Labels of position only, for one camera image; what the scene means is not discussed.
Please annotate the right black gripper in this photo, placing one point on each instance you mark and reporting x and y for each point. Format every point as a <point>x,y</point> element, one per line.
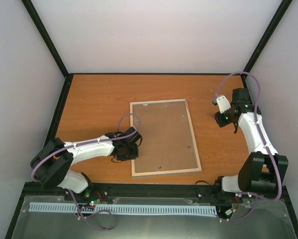
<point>221,123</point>

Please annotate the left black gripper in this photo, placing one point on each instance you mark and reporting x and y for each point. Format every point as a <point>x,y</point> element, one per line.
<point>134,154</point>

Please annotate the blue wooden photo frame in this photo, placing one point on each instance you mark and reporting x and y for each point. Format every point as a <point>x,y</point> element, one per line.
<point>169,144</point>

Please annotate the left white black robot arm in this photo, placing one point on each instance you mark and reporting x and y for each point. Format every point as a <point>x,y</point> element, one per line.
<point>51,166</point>

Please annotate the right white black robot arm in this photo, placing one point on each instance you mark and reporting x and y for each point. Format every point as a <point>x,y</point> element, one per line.
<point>264,170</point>

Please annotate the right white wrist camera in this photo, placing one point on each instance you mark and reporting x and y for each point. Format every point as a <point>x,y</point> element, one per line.
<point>222,102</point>

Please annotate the light blue slotted cable duct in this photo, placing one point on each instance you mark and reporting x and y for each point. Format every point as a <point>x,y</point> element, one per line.
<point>139,210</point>

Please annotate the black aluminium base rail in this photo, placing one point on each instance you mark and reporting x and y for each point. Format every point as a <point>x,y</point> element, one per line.
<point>107,192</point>

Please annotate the grey metal base plate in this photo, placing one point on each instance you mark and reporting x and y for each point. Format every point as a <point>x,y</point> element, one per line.
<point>244,219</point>

